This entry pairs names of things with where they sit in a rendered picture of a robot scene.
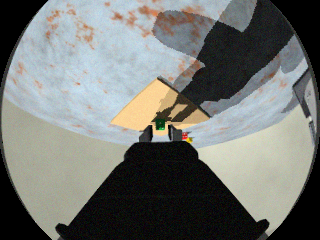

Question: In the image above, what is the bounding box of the tan flat mat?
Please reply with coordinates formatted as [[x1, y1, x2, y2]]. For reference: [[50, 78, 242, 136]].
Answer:
[[111, 77, 210, 136]]

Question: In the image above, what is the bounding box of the green die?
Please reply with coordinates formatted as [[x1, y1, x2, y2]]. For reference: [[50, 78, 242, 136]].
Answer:
[[155, 119, 165, 130]]

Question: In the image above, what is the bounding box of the red die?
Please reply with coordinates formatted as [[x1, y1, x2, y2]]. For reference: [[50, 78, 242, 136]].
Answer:
[[182, 132, 188, 140]]

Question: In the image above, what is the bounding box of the small yellow cube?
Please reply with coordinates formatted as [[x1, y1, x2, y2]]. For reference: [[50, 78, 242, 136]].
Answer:
[[186, 137, 193, 143]]

